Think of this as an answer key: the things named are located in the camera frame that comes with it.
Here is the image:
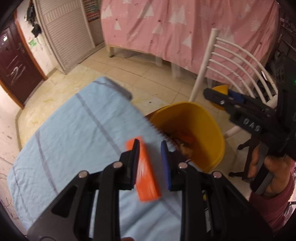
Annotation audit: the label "colourful wall chart poster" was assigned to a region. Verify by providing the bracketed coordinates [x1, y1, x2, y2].
[82, 0, 101, 22]

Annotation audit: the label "black hanging bags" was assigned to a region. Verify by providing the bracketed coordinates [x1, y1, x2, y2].
[26, 0, 42, 38]

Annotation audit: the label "white louvered wardrobe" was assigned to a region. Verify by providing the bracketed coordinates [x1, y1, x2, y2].
[33, 0, 104, 74]

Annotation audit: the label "white metal chair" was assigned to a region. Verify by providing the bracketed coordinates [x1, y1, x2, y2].
[188, 28, 279, 140]

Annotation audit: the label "light blue striped bedsheet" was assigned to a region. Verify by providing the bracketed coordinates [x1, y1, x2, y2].
[7, 77, 182, 240]

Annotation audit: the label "yellow plastic trash bin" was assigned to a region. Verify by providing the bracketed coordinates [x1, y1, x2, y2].
[147, 102, 225, 173]

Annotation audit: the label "pink tree-patterned bed curtain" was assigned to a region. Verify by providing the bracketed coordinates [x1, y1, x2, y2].
[101, 1, 280, 73]

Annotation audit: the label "dark red wooden door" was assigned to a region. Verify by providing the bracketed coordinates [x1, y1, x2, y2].
[1, 13, 48, 109]

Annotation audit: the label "trash pieces inside bin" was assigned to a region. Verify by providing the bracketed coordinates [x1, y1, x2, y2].
[165, 132, 196, 159]

